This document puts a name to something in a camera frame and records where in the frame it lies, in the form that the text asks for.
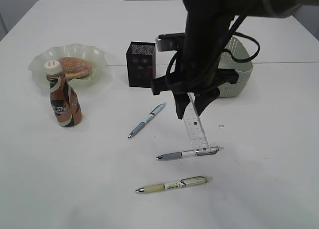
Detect brown coffee bottle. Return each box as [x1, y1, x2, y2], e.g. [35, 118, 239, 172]
[44, 60, 82, 127]

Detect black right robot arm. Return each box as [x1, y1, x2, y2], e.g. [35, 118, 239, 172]
[151, 0, 319, 119]

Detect pale green woven basket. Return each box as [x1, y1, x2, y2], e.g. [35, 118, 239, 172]
[218, 37, 253, 98]

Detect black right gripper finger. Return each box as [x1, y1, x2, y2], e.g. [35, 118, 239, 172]
[173, 93, 190, 120]
[194, 87, 220, 115]

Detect beige ballpoint pen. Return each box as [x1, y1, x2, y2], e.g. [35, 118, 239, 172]
[135, 176, 212, 194]

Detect round sugared bread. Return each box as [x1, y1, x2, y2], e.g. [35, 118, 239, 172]
[58, 57, 93, 80]

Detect clear plastic ruler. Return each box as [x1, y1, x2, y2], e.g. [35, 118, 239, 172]
[183, 93, 209, 151]

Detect black mesh pen holder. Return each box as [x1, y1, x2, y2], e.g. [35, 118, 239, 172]
[126, 41, 156, 88]

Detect pink pencil sharpener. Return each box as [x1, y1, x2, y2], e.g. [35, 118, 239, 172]
[144, 67, 153, 80]

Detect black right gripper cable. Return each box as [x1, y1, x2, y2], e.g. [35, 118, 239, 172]
[224, 14, 261, 64]

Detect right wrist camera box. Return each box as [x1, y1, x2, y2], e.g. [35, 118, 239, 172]
[156, 32, 185, 52]

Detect pale green wavy plate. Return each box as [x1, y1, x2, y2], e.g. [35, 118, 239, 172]
[28, 43, 107, 93]

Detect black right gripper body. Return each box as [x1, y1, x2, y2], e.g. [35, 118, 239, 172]
[151, 29, 239, 95]

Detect blue grey ballpoint pen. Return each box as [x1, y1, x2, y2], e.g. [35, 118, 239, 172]
[128, 102, 166, 139]

